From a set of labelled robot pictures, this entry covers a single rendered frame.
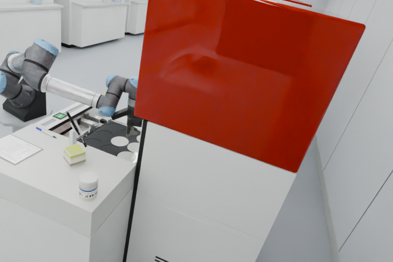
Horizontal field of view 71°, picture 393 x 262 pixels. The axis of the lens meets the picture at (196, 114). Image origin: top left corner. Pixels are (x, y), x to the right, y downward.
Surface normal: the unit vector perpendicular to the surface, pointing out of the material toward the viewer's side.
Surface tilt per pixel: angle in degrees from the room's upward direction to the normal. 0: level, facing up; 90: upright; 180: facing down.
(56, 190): 0
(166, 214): 90
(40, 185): 0
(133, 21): 90
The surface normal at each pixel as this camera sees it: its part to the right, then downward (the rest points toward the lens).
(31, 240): -0.29, 0.37
